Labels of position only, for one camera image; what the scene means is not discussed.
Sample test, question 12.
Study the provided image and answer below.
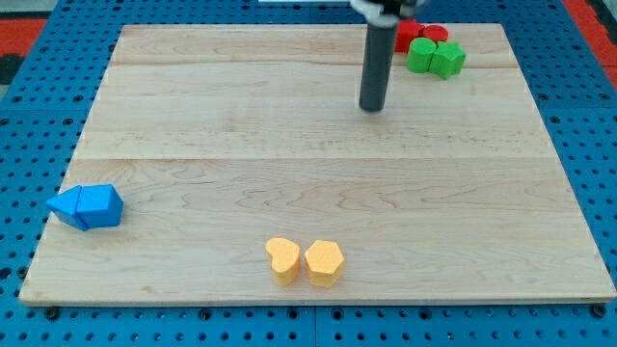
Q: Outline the yellow hexagon block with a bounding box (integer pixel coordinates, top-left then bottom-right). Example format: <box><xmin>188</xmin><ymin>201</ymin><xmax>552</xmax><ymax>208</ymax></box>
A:
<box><xmin>305</xmin><ymin>240</ymin><xmax>345</xmax><ymax>287</ymax></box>

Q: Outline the blue triangle block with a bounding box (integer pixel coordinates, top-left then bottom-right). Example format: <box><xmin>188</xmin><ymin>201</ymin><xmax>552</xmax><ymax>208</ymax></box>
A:
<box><xmin>46</xmin><ymin>185</ymin><xmax>88</xmax><ymax>231</ymax></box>

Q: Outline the red star block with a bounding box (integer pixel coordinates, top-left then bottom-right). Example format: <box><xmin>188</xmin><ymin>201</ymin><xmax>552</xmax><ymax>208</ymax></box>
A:
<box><xmin>394</xmin><ymin>19</ymin><xmax>425</xmax><ymax>53</ymax></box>

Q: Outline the red circle block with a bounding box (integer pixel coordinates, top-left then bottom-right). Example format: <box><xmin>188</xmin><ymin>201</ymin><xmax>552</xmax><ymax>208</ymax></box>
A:
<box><xmin>422</xmin><ymin>24</ymin><xmax>449</xmax><ymax>43</ymax></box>

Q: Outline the yellow heart block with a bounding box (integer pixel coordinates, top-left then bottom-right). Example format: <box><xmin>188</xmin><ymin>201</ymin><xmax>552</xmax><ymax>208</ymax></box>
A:
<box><xmin>265</xmin><ymin>237</ymin><xmax>301</xmax><ymax>286</ymax></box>

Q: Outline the green circle block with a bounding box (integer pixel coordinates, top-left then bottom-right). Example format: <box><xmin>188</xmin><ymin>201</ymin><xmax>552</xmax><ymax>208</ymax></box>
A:
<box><xmin>406</xmin><ymin>38</ymin><xmax>437</xmax><ymax>73</ymax></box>

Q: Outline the light wooden board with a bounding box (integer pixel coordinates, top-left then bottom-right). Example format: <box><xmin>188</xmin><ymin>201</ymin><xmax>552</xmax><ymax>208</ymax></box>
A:
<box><xmin>19</xmin><ymin>24</ymin><xmax>616</xmax><ymax>307</ymax></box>

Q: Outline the green star block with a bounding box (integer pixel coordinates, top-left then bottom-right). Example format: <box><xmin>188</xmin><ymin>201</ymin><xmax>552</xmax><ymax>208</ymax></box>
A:
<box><xmin>429</xmin><ymin>41</ymin><xmax>467</xmax><ymax>80</ymax></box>

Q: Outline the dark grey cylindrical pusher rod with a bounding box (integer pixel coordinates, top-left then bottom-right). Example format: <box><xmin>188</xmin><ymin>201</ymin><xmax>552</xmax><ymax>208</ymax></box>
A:
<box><xmin>359</xmin><ymin>24</ymin><xmax>397</xmax><ymax>113</ymax></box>

